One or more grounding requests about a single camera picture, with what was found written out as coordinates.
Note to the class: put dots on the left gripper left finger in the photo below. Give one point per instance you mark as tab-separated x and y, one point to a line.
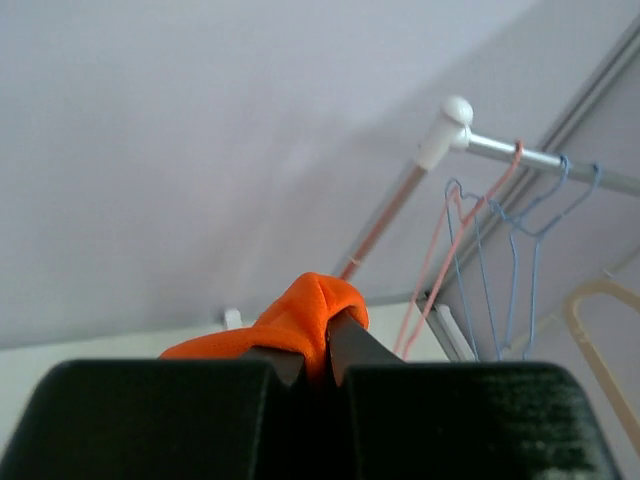
157	419

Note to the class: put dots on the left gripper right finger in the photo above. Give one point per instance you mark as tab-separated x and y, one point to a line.
460	420

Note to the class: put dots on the orange t shirt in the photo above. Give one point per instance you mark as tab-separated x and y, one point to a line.
296	322

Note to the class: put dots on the pink wire hanger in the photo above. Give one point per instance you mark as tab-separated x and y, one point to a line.
459	210

